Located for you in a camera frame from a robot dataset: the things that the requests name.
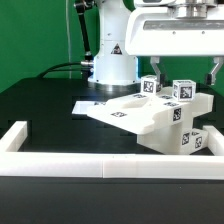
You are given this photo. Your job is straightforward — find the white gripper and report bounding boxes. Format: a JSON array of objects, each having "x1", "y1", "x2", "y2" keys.
[{"x1": 125, "y1": 0, "x2": 224, "y2": 85}]

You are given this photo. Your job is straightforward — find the white chair back part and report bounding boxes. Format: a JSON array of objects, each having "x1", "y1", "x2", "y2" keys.
[{"x1": 86, "y1": 91, "x2": 188, "y2": 136}]

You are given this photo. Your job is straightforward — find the black camera stand pole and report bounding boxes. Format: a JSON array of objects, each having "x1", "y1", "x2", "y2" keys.
[{"x1": 74, "y1": 0, "x2": 95, "y2": 66}]

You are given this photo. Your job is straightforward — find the white U-shaped fence frame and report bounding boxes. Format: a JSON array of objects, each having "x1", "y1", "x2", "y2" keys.
[{"x1": 0, "y1": 121, "x2": 224, "y2": 180}]

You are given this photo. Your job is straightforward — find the white chair back bar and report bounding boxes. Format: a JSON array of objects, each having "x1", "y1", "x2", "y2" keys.
[{"x1": 162, "y1": 93, "x2": 214, "y2": 128}]

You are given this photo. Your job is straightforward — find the black cable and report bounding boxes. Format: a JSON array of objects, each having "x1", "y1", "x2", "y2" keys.
[{"x1": 36, "y1": 61, "x2": 92, "y2": 79}]

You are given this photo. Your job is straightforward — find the white tag sheet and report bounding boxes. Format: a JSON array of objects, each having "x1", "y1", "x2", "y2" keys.
[{"x1": 72, "y1": 101, "x2": 105, "y2": 115}]

